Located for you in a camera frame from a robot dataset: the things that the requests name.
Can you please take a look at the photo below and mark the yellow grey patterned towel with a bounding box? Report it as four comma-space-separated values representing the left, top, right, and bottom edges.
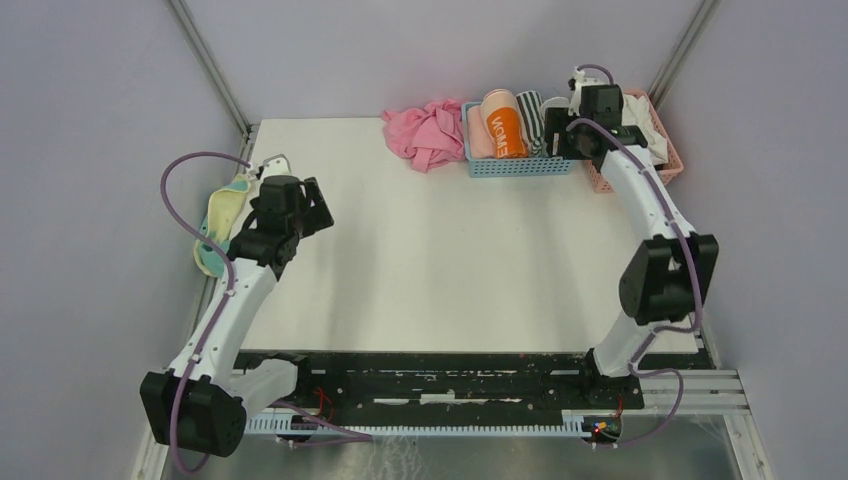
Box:
540, 96, 570, 118

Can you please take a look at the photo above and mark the pale yellow teal towel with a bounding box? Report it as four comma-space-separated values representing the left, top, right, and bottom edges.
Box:
192, 173, 252, 278

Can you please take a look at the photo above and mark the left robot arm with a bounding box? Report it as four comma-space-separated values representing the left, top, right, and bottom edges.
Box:
140, 175, 334, 457

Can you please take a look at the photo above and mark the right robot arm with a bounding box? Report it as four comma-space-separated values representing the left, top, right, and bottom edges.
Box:
546, 83, 719, 408

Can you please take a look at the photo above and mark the white folded cloth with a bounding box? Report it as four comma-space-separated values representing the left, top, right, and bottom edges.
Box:
622, 94, 668, 166

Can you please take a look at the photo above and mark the black white striped rolled towel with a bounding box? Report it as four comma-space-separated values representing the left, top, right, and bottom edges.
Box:
516, 90, 545, 157

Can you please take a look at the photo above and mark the pink plastic basket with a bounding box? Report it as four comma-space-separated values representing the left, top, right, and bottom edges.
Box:
623, 89, 684, 185

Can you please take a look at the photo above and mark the orange rolled towel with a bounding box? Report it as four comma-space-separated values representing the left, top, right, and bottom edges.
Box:
480, 89, 528, 159

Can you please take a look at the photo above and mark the pale pink rolled towel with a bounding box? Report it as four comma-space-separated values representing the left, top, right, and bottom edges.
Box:
466, 105, 495, 159

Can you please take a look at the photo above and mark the blue plastic basket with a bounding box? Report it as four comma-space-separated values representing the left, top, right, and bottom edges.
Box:
461, 102, 578, 178

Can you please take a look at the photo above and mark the crumpled pink towel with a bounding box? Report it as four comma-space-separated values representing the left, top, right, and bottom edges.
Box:
380, 98, 465, 173

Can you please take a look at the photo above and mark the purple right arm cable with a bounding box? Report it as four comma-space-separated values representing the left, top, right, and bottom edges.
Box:
565, 63, 705, 449

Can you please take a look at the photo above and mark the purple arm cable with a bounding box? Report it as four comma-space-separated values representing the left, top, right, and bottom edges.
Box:
565, 63, 705, 449
160, 152, 372, 476

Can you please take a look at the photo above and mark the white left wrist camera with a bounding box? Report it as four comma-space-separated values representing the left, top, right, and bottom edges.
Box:
247, 154, 291, 180

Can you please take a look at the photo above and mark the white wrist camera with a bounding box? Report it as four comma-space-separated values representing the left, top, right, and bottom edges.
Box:
568, 70, 607, 98
247, 154, 291, 180

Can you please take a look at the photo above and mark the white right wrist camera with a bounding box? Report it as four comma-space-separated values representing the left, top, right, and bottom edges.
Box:
568, 70, 607, 98

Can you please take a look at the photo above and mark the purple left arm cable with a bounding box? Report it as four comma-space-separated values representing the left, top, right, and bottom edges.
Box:
160, 152, 372, 476

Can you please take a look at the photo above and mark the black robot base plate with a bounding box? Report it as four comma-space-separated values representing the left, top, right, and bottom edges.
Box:
231, 351, 717, 429

